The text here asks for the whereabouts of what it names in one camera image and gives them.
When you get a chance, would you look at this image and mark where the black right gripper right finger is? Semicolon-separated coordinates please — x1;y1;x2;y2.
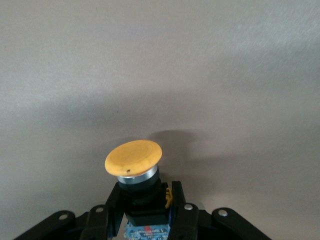
168;180;272;240

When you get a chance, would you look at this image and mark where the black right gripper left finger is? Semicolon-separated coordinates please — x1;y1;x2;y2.
13;183;126;240

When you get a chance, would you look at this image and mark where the yellow mushroom push button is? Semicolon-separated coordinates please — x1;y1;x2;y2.
104;139;173;240

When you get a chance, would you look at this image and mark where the brown table cover mat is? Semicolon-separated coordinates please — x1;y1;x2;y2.
0;0;320;240

